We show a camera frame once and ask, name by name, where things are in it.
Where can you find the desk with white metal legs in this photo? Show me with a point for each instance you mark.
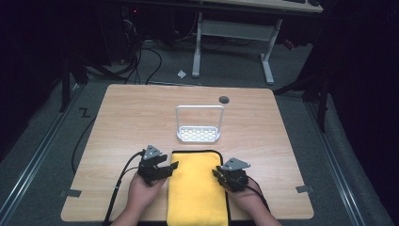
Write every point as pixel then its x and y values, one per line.
pixel 238 29

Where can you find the white paper scrap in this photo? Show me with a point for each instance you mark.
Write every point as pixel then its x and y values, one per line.
pixel 181 74

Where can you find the yellow towel with black edge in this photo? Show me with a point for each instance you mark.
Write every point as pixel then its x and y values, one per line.
pixel 196 185

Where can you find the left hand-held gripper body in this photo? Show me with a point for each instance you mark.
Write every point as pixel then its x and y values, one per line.
pixel 150 166

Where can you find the person's left hand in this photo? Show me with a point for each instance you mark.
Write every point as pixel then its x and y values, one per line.
pixel 142 196

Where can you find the metal floor rail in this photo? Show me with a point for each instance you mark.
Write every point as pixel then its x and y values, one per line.
pixel 338 169
pixel 34 163

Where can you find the grey tape piece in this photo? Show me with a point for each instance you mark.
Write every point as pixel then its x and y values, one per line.
pixel 71 193
pixel 304 189

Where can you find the black metal stand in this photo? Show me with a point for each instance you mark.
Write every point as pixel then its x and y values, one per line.
pixel 321 94
pixel 66 81

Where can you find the dark round table grommet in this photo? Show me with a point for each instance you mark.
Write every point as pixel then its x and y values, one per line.
pixel 224 100

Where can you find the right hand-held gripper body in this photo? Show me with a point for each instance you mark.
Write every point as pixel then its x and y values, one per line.
pixel 236 177

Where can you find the person's right hand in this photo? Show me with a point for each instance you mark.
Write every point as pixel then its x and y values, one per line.
pixel 249 197

